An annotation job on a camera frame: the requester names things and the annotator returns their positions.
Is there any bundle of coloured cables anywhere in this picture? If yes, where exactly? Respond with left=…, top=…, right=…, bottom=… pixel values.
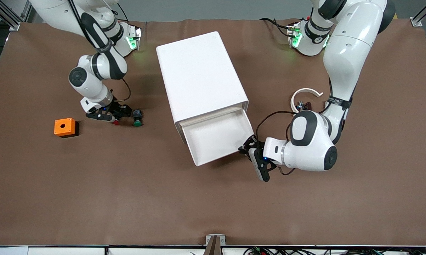
left=243, top=246, right=387, bottom=255

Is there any orange button enclosure box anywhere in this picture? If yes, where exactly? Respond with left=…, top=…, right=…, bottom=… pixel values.
left=54, top=118, right=80, bottom=138

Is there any white drawer cabinet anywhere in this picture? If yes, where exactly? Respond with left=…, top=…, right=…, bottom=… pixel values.
left=156, top=31, right=249, bottom=144

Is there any black base cable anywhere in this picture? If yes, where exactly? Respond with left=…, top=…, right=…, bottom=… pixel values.
left=260, top=18, right=292, bottom=38
left=110, top=0, right=129, bottom=22

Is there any white drawer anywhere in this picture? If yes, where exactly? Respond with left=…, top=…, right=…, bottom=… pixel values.
left=178, top=107, right=255, bottom=167

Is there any white curved plastic ring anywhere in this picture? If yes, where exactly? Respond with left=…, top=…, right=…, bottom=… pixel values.
left=291, top=88, right=324, bottom=113

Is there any metal bracket with post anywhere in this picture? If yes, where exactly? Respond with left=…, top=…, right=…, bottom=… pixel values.
left=204, top=234, right=227, bottom=255

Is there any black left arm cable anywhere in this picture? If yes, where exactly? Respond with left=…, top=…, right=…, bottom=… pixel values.
left=256, top=76, right=335, bottom=176

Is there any brown table cover sheet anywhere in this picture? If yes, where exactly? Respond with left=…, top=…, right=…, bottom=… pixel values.
left=0, top=18, right=426, bottom=247

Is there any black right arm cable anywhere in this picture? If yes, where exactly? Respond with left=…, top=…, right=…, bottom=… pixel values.
left=68, top=0, right=132, bottom=104

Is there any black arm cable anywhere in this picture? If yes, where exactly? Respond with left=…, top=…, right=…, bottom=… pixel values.
left=68, top=0, right=132, bottom=104
left=256, top=76, right=335, bottom=176

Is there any aluminium frame profile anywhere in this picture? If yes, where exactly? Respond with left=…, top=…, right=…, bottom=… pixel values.
left=410, top=0, right=426, bottom=27
left=0, top=0, right=34, bottom=32

